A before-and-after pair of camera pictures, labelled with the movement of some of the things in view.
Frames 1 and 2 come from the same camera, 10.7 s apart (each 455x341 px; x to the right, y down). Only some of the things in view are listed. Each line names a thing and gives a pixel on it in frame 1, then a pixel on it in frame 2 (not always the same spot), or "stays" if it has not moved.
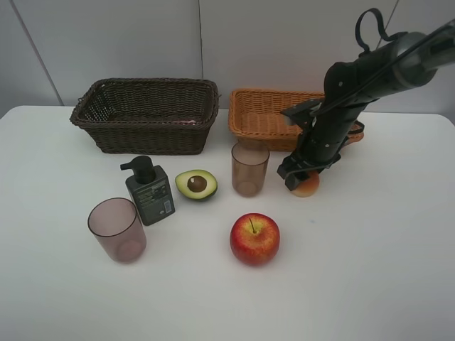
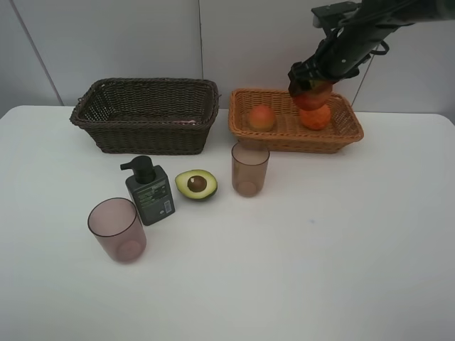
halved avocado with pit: [196, 185] stays
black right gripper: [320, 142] -> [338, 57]
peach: [308, 187] -> [261, 118]
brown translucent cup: [249, 163] stays
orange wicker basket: [258, 116] stays
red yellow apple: [254, 239] -> [315, 96]
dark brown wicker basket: [148, 116] stays
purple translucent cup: [116, 226] stays
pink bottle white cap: [183, 122] stays
